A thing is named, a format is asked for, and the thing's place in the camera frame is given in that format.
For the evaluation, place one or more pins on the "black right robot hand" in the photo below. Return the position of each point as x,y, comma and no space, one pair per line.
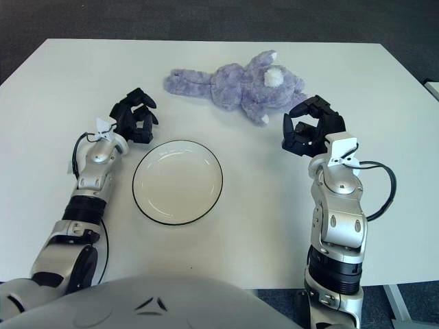
305,144

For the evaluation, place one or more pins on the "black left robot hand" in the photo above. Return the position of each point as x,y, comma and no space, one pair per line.
128,120

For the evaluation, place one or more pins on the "purple plush rabbit doll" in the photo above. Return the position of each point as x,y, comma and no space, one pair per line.
233,85

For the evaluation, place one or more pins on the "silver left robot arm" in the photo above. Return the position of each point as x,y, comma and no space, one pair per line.
92,178

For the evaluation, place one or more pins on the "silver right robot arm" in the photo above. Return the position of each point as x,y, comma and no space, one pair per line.
343,219

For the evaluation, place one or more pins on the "white plate black rim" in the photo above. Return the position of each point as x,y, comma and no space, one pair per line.
178,183

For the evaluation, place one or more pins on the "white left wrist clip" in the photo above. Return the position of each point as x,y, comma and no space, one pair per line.
103,128

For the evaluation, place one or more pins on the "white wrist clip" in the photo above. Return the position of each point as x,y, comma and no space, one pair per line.
341,147
103,128

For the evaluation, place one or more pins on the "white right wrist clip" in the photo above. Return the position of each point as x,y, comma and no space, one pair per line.
341,147

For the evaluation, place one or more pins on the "grey furniture edge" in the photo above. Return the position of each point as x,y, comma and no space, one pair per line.
433,89

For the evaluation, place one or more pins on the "grey table leg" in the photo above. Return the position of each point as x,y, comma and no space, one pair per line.
398,308

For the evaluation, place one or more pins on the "silver robot torso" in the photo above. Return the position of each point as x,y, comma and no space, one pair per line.
154,308

